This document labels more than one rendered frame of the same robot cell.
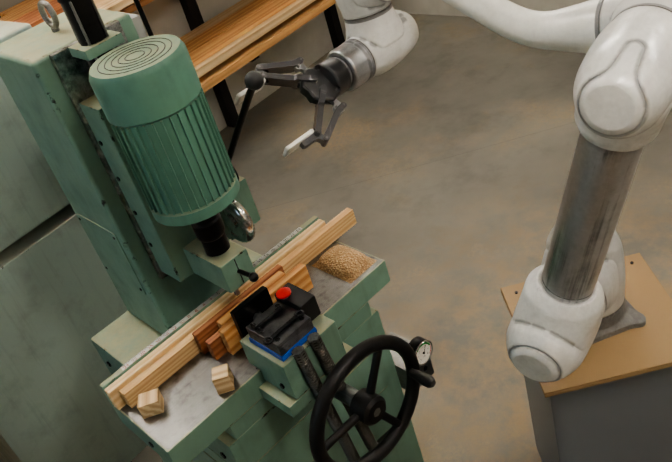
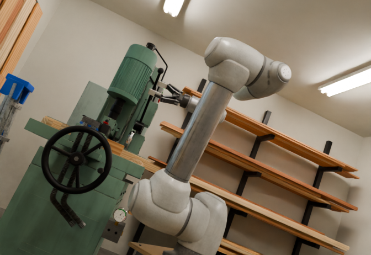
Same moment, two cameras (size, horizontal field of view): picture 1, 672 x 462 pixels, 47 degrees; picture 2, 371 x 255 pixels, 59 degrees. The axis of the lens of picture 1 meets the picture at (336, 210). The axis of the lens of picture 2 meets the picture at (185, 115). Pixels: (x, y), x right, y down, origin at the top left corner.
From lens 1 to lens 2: 151 cm
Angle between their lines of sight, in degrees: 57
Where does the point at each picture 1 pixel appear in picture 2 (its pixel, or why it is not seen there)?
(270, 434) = (51, 163)
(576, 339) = (154, 189)
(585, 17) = not seen: hidden behind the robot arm
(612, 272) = (203, 214)
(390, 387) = (98, 225)
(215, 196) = (122, 89)
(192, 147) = (130, 70)
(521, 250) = not seen: outside the picture
